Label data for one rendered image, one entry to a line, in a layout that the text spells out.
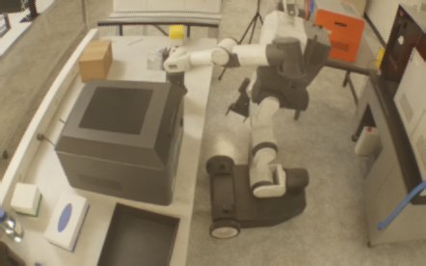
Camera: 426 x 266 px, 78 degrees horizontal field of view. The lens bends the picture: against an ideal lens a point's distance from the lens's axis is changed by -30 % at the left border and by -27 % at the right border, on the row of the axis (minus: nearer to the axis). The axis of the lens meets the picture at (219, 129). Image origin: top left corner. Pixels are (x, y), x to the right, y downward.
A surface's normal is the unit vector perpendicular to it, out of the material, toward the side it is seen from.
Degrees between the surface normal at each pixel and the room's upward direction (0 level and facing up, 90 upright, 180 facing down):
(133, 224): 0
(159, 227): 0
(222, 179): 0
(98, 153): 57
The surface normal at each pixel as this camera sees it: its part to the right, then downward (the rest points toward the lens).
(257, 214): 0.07, -0.70
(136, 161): -0.02, 0.22
